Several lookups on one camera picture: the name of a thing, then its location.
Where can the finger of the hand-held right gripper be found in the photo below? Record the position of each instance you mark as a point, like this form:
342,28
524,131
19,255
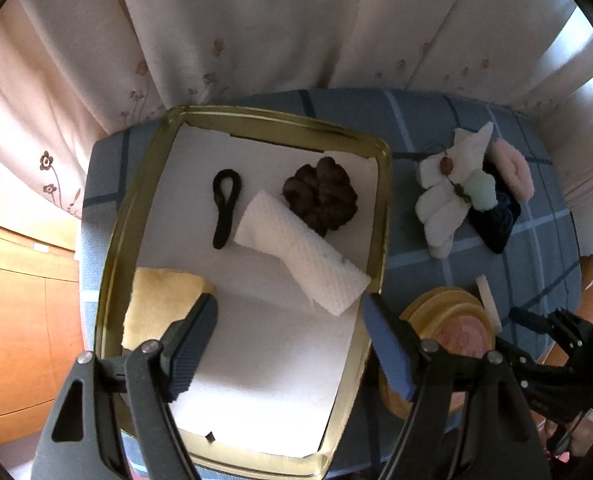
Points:
556,330
541,367

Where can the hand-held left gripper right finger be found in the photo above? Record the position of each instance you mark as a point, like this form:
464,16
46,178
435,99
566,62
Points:
386,345

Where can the pale green pompom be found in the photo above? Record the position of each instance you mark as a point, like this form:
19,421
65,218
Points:
481,190

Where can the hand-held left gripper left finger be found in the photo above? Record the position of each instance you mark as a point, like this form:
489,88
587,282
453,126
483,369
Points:
196,340

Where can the blue plaid table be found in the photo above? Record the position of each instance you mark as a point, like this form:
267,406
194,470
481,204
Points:
426,270

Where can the pink fluffy scrunchie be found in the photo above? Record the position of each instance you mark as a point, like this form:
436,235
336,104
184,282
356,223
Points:
514,167

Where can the dark brown scrunchie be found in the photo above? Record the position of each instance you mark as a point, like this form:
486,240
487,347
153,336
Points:
321,195

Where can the yellow sponge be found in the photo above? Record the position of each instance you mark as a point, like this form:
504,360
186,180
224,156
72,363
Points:
161,300

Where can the white floral curtain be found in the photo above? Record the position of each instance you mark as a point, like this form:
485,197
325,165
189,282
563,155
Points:
286,25

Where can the white glove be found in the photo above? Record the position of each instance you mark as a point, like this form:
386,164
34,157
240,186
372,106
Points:
441,205

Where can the black fuzzy sock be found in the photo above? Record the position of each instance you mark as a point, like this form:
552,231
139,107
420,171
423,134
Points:
496,222

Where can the white towel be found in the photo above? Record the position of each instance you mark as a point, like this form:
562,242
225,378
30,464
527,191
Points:
301,255

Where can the gold tin tray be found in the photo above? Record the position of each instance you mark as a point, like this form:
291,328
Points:
121,220

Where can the white paper liner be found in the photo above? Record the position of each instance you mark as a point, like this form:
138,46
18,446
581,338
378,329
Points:
266,360

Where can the wooden cabinet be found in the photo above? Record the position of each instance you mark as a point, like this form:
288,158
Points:
21,320

